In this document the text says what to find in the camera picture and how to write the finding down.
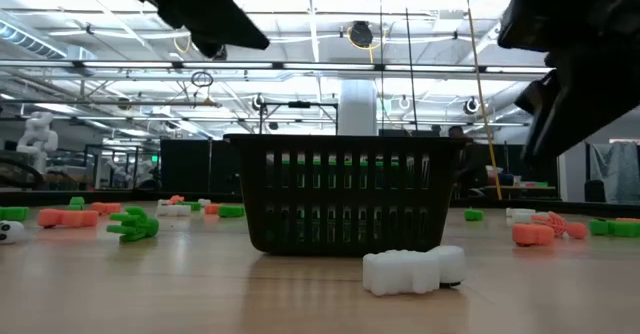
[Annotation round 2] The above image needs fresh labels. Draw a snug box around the black hanging cable loop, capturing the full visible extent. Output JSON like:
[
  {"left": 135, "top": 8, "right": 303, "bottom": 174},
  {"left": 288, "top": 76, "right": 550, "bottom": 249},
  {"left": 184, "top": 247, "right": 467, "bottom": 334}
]
[{"left": 190, "top": 70, "right": 215, "bottom": 89}]

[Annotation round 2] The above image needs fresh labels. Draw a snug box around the white round column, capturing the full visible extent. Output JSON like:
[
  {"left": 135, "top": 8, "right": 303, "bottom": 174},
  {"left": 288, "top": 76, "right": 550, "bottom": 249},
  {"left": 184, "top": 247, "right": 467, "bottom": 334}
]
[{"left": 338, "top": 78, "right": 378, "bottom": 136}]

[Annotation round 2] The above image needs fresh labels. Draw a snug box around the yellow hanging strap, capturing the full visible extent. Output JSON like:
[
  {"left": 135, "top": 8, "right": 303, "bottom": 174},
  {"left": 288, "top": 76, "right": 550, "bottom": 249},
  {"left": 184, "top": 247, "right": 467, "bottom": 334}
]
[{"left": 463, "top": 0, "right": 504, "bottom": 201}]

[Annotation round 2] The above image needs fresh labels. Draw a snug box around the black partition panel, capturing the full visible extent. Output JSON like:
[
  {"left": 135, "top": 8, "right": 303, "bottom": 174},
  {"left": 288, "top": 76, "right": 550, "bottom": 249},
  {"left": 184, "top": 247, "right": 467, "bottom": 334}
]
[{"left": 159, "top": 138, "right": 242, "bottom": 195}]

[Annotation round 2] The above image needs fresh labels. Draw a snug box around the wide green block decoration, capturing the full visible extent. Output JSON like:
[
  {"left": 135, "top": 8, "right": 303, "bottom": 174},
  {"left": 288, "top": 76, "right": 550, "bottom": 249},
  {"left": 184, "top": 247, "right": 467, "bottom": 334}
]
[
  {"left": 0, "top": 206, "right": 30, "bottom": 222},
  {"left": 607, "top": 220, "right": 640, "bottom": 239}
]

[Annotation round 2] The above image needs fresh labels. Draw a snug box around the black framed glass enclosure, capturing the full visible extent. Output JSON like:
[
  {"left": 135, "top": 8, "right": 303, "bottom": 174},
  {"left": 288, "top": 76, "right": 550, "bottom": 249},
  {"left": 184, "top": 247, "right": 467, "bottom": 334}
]
[{"left": 83, "top": 143, "right": 162, "bottom": 191}]

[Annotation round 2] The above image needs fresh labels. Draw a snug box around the orange ball decoration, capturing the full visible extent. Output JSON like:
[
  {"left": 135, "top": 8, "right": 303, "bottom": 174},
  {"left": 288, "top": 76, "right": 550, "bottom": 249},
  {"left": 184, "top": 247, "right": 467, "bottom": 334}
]
[{"left": 566, "top": 221, "right": 589, "bottom": 241}]

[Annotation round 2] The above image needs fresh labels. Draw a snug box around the white skull decoration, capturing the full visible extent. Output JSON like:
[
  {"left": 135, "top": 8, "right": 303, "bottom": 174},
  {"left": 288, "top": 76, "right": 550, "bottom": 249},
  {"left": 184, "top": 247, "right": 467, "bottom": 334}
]
[{"left": 0, "top": 220, "right": 25, "bottom": 246}]

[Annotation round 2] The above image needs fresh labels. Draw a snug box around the orange pumpkin decoration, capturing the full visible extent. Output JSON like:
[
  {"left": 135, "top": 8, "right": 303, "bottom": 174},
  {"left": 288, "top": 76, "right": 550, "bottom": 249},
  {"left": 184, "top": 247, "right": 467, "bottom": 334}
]
[{"left": 511, "top": 222, "right": 556, "bottom": 248}]

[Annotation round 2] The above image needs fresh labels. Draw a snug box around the black plastic slotted basket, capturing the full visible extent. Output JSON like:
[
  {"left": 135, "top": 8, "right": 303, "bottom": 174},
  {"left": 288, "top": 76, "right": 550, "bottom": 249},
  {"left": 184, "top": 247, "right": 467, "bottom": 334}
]
[{"left": 222, "top": 133, "right": 474, "bottom": 258}]

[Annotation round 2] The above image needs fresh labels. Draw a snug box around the black curved cable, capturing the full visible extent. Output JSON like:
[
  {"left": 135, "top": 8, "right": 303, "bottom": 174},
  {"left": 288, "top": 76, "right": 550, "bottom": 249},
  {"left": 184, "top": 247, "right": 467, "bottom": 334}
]
[{"left": 0, "top": 156, "right": 46, "bottom": 190}]

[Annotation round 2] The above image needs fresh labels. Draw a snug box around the white bone decoration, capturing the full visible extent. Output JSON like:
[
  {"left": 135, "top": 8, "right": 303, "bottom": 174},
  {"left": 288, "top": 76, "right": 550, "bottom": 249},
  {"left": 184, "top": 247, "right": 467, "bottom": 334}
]
[{"left": 155, "top": 204, "right": 193, "bottom": 218}]

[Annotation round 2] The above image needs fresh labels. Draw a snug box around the long ceiling light bar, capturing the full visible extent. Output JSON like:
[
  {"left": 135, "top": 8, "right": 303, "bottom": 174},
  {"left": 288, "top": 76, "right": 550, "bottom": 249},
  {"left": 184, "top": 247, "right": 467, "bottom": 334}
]
[{"left": 0, "top": 59, "right": 554, "bottom": 76}]

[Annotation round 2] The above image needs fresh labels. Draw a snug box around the grey cloth cover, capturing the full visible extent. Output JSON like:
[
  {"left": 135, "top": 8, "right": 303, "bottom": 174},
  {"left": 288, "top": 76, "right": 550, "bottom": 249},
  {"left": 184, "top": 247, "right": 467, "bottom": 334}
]
[{"left": 589, "top": 141, "right": 640, "bottom": 204}]

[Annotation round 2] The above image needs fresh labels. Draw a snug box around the long orange bone decoration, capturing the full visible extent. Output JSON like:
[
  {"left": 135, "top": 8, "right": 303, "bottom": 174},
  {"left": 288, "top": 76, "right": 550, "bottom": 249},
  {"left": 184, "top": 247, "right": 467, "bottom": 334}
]
[{"left": 37, "top": 208, "right": 100, "bottom": 229}]

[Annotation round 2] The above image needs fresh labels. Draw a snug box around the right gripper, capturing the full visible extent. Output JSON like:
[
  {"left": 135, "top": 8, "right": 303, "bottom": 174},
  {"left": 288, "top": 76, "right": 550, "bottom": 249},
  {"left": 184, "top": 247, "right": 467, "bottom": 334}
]
[{"left": 515, "top": 0, "right": 640, "bottom": 163}]

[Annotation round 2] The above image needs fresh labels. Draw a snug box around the person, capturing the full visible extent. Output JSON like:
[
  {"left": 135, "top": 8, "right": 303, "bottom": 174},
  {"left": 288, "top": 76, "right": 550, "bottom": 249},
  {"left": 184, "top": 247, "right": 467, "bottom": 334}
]
[{"left": 446, "top": 125, "right": 494, "bottom": 198}]

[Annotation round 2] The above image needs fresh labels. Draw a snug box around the large white chunky decoration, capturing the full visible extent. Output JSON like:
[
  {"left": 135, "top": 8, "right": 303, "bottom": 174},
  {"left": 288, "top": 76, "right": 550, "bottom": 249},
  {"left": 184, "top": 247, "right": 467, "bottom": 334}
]
[{"left": 362, "top": 245, "right": 467, "bottom": 297}]

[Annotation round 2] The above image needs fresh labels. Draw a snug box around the black chair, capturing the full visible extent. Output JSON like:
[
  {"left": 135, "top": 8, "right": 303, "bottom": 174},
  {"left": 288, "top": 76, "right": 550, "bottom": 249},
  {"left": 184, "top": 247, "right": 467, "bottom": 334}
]
[{"left": 583, "top": 178, "right": 607, "bottom": 204}]

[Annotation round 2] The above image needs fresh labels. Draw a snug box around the green zombie hand decoration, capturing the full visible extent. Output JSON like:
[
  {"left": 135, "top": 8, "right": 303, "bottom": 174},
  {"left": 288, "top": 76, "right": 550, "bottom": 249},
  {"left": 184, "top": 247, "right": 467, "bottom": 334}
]
[{"left": 105, "top": 206, "right": 160, "bottom": 243}]

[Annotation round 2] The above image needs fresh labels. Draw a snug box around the wooden side table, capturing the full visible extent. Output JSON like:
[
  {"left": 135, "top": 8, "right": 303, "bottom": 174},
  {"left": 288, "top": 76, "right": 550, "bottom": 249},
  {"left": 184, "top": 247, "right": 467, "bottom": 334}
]
[{"left": 492, "top": 184, "right": 557, "bottom": 200}]

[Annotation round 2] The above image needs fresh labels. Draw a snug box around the black table edge frame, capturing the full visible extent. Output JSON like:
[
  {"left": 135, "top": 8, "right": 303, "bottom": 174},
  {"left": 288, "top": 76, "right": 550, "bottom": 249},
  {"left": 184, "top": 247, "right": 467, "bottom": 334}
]
[{"left": 0, "top": 188, "right": 640, "bottom": 219}]

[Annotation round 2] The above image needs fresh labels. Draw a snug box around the grey horizontal pipe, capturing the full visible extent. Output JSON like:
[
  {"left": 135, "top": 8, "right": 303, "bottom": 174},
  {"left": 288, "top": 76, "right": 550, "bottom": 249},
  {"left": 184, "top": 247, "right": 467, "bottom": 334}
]
[{"left": 0, "top": 98, "right": 224, "bottom": 108}]

